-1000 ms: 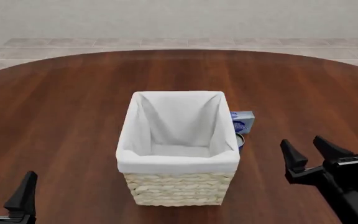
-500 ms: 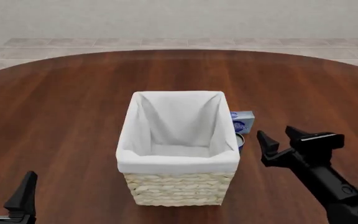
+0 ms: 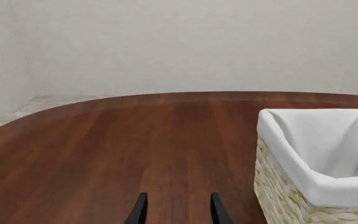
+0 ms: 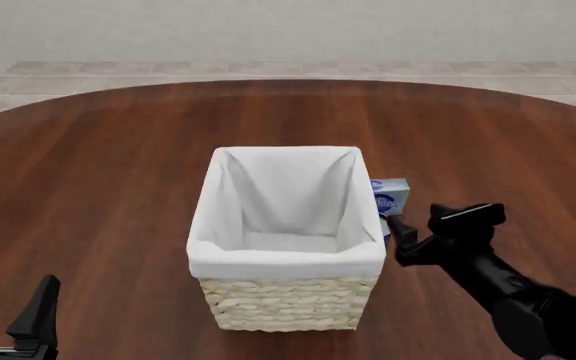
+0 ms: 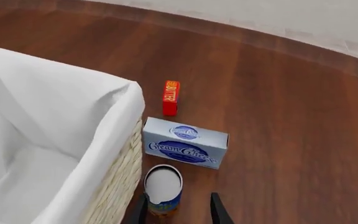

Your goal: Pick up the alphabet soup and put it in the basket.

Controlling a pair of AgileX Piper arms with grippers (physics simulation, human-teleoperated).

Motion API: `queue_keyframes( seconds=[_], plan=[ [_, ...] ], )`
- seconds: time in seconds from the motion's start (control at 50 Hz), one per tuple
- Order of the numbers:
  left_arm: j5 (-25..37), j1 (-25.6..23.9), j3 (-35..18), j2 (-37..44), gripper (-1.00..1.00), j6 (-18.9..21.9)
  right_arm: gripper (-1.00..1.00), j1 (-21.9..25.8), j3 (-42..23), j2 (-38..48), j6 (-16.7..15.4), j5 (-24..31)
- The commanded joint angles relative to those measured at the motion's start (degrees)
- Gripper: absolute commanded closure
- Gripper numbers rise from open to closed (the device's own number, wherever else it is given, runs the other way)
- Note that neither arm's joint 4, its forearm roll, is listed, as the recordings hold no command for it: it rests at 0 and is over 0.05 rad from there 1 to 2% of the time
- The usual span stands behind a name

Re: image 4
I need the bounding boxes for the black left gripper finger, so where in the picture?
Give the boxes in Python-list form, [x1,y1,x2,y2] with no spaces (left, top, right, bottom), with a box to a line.
[6,273,62,347]

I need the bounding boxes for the wicker basket with white liner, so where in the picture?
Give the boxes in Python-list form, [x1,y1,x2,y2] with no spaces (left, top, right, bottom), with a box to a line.
[186,145,387,333]

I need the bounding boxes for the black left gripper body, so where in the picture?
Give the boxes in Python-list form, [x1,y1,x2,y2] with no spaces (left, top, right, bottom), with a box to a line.
[0,332,60,360]

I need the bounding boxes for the blue and white food box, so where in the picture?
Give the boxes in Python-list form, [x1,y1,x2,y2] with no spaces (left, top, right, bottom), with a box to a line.
[369,177,413,242]

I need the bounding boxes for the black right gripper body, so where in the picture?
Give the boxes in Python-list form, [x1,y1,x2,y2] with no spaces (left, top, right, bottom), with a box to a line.
[394,231,495,268]

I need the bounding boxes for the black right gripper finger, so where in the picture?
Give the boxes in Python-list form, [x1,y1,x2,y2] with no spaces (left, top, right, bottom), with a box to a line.
[428,203,453,238]
[383,214,421,258]

